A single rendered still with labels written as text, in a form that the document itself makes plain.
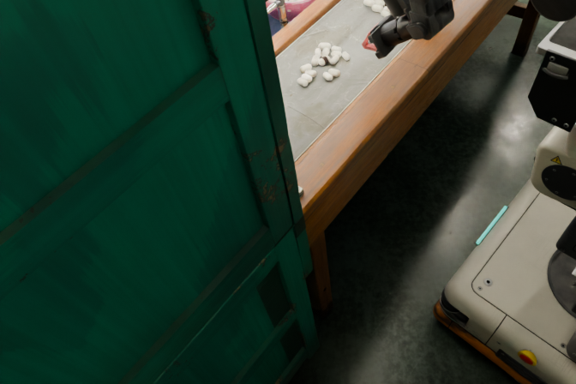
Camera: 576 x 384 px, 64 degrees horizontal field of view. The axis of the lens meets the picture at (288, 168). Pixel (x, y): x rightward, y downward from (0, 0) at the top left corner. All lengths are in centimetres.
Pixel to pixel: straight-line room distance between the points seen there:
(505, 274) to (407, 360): 44
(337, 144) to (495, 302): 69
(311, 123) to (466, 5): 63
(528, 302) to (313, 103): 84
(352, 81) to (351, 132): 21
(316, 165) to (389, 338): 81
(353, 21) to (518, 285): 94
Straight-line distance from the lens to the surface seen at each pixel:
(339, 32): 150
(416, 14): 104
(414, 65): 134
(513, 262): 158
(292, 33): 147
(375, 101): 123
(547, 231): 167
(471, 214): 196
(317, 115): 124
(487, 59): 260
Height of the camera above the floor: 164
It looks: 52 degrees down
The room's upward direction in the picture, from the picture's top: 11 degrees counter-clockwise
